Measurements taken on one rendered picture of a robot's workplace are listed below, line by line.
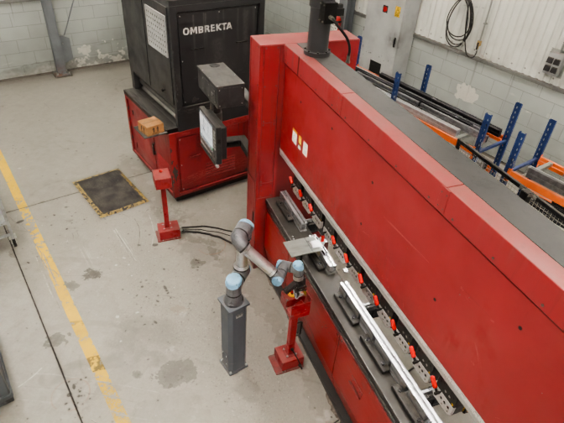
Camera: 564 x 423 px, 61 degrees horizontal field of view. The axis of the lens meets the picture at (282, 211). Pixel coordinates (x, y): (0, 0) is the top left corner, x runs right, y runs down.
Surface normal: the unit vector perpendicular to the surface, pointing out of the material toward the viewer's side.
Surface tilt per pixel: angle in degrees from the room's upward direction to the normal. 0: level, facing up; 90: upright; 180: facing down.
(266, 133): 90
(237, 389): 0
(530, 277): 90
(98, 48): 90
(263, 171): 90
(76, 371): 0
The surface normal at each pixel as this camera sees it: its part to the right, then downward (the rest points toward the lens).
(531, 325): -0.93, 0.18
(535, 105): -0.81, 0.31
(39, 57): 0.58, 0.52
